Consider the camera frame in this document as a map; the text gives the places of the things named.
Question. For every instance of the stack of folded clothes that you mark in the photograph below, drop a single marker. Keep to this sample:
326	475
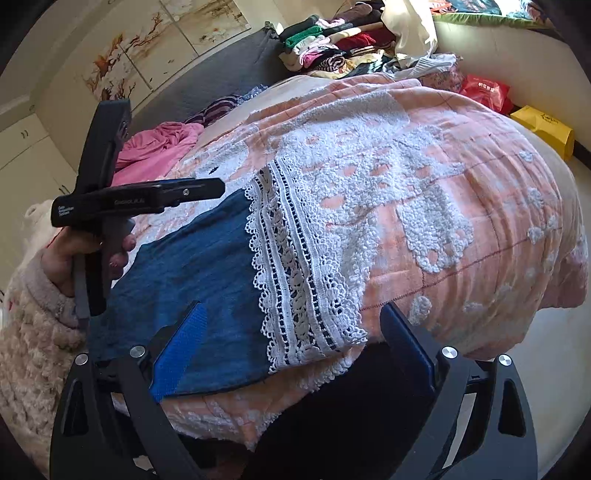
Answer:
332	41

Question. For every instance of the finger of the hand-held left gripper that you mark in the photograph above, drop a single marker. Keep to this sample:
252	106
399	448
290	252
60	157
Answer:
194	191
108	134

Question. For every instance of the blue denim pants lace hem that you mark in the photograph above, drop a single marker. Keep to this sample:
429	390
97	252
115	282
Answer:
194	272

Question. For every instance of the pink duvet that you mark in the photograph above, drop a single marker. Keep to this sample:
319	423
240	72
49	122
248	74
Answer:
152	147

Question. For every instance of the beige bed sheet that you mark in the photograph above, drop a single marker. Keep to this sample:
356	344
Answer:
570	207

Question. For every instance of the white lacy cloth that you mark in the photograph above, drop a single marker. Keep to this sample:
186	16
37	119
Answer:
425	64

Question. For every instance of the tree branch wall painting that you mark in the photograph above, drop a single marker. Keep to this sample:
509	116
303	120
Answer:
117	69
207	18
157	41

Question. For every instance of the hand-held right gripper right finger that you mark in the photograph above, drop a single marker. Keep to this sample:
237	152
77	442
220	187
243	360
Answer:
415	353

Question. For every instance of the purple striped cloth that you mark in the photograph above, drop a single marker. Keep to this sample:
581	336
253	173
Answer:
214	110

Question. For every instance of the yellow paper bag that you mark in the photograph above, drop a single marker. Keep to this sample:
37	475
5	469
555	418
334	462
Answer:
545	129

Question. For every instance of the peach blanket white chenille pattern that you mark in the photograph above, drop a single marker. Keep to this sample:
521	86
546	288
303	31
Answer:
438	184

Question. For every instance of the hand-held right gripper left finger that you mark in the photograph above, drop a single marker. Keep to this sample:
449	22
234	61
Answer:
180	350

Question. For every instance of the red plastic bag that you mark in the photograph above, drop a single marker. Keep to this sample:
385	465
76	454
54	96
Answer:
487	92

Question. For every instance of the green bordered printed cloth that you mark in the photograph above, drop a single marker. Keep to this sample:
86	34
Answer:
485	11

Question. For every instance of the white fluffy cloth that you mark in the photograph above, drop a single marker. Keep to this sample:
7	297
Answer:
39	219

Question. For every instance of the grey padded headboard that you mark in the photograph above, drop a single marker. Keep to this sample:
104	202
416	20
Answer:
221	69

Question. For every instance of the person's left hand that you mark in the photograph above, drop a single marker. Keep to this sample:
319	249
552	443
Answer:
60	258

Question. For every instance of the white wardrobe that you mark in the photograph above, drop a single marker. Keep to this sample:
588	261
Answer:
27	157

